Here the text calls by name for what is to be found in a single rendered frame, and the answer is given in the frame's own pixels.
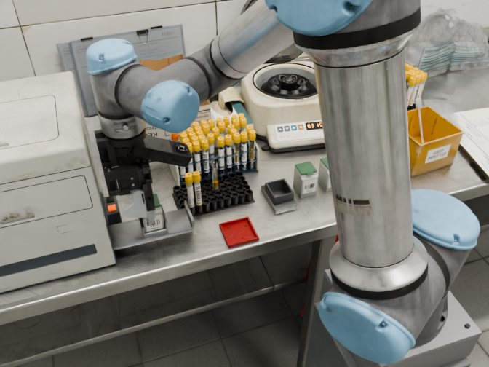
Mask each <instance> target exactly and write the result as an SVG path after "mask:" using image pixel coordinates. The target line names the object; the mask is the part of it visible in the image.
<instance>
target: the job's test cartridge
mask: <svg viewBox="0 0 489 367"><path fill-rule="evenodd" d="M155 211H156V218H155V220H154V222H153V225H152V226H149V224H148V219H147V218H142V222H143V226H144V229H145V234H147V233H150V232H155V231H159V230H162V229H165V228H164V219H163V214H162V208H161V207H158V208H156V210H155Z"/></svg>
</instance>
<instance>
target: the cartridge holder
mask: <svg viewBox="0 0 489 367"><path fill-rule="evenodd" d="M261 191H262V192H263V194H264V195H265V197H266V199H267V200H268V202H269V204H270V206H271V208H272V209H273V211H274V212H275V214H278V213H283V212H287V211H290V210H295V209H298V204H297V203H296V201H295V200H294V192H293V190H292V189H291V188H290V186H289V184H288V183H287V182H286V180H285V179H284V178H283V179H279V180H276V181H271V182H267V183H265V185H262V186H261Z"/></svg>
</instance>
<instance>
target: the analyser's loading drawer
mask: <svg viewBox="0 0 489 367"><path fill-rule="evenodd" d="M160 205H161V208H162V214H163V219H164V228H165V229H162V230H159V231H155V232H150V233H147V234H145V229H144V226H143V222H142V218H139V219H135V220H131V221H126V222H122V223H119V224H113V225H110V226H108V230H109V233H110V236H111V242H112V245H113V248H114V250H119V249H122V248H128V247H131V246H134V245H139V244H143V243H146V242H151V241H155V240H160V239H164V238H167V237H172V236H175V235H179V234H184V233H187V232H192V234H193V235H195V234H196V230H195V222H194V218H193V216H192V214H191V210H190V208H189V206H188V203H187V201H184V206H185V208H182V209H179V210H173V211H170V212H166V213H165V212H164V210H163V207H162V204H160Z"/></svg>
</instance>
